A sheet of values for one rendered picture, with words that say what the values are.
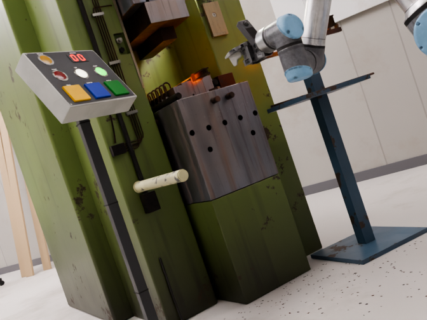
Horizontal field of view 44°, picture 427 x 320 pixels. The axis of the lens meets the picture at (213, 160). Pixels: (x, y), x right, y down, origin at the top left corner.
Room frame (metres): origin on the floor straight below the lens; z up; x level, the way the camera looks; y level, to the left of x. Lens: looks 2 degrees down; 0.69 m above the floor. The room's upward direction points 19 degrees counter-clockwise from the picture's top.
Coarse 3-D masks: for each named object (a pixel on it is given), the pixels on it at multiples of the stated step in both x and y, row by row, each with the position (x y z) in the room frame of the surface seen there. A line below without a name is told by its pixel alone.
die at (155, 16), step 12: (168, 0) 2.33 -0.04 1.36; (180, 0) 2.36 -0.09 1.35; (144, 12) 2.30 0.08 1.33; (156, 12) 2.30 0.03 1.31; (168, 12) 2.32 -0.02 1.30; (180, 12) 2.35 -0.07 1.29; (132, 24) 2.42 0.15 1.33; (144, 24) 2.33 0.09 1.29; (156, 24) 2.32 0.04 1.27; (168, 24) 2.39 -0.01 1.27; (132, 36) 2.46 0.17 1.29; (144, 36) 2.46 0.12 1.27; (132, 48) 2.62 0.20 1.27
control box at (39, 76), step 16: (32, 64) 1.81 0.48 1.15; (48, 64) 1.85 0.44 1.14; (64, 64) 1.91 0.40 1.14; (80, 64) 1.97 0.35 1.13; (96, 64) 2.03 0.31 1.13; (32, 80) 1.82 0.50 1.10; (48, 80) 1.79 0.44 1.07; (64, 80) 1.83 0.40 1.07; (80, 80) 1.89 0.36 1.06; (96, 80) 1.95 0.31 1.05; (112, 80) 2.01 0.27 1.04; (48, 96) 1.79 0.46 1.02; (64, 96) 1.77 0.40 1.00; (112, 96) 1.93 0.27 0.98; (128, 96) 1.99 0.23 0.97; (64, 112) 1.76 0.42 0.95; (80, 112) 1.81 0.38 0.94; (96, 112) 1.89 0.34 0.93; (112, 112) 1.98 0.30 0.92
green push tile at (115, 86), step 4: (116, 80) 2.01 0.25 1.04; (108, 84) 1.95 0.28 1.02; (112, 84) 1.97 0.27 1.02; (116, 84) 1.99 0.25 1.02; (120, 84) 2.00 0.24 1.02; (112, 88) 1.95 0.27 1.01; (116, 88) 1.97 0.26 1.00; (120, 88) 1.98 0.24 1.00; (124, 88) 1.99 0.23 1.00; (112, 92) 1.94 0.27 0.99; (116, 92) 1.95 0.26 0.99; (120, 92) 1.96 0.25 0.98; (124, 92) 1.97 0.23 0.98; (128, 92) 1.99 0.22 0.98
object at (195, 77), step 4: (204, 68) 2.24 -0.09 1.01; (196, 72) 2.29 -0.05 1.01; (200, 72) 2.28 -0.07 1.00; (204, 72) 2.26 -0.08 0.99; (208, 72) 2.25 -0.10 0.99; (192, 76) 2.31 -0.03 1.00; (196, 76) 2.32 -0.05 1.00; (200, 76) 2.27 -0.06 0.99; (204, 76) 2.28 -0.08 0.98; (192, 80) 2.32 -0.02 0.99; (196, 80) 2.32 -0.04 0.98
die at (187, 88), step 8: (200, 80) 2.35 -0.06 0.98; (208, 80) 2.37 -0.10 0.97; (176, 88) 2.28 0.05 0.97; (184, 88) 2.30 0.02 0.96; (192, 88) 2.32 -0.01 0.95; (200, 88) 2.34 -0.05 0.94; (208, 88) 2.36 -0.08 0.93; (160, 96) 2.40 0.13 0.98; (168, 96) 2.33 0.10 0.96; (184, 96) 2.29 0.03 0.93; (152, 104) 2.48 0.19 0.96
